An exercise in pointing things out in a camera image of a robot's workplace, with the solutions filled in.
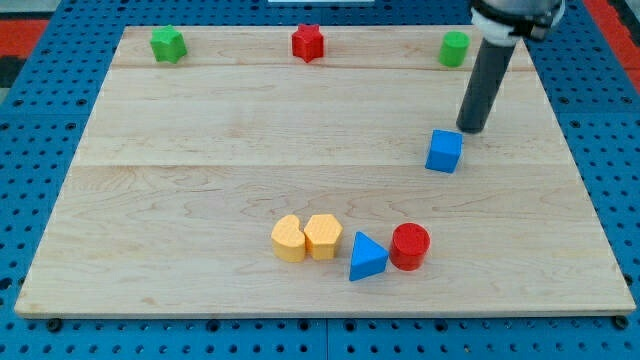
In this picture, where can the green cylinder block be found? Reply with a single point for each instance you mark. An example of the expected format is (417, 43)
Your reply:
(454, 48)

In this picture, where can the green star block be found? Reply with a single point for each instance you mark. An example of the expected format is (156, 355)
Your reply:
(168, 44)

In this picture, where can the red star block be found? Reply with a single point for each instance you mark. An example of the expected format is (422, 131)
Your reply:
(308, 42)

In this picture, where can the blue triangle block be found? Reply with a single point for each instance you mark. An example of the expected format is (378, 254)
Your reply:
(368, 257)

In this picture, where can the blue cube block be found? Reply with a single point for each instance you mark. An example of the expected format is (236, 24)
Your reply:
(445, 151)

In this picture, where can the red cylinder block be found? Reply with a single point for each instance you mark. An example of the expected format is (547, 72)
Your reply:
(409, 246)

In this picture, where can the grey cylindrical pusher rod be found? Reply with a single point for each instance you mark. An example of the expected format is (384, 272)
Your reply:
(486, 78)

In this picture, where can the yellow hexagon block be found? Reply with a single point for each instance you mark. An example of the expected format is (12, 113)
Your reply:
(323, 233)

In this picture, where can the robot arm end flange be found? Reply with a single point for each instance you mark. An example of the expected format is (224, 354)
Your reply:
(505, 22)

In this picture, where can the yellow heart block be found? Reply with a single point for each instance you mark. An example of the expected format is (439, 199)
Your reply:
(288, 241)

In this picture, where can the wooden board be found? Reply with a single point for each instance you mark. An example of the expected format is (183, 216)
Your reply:
(183, 170)

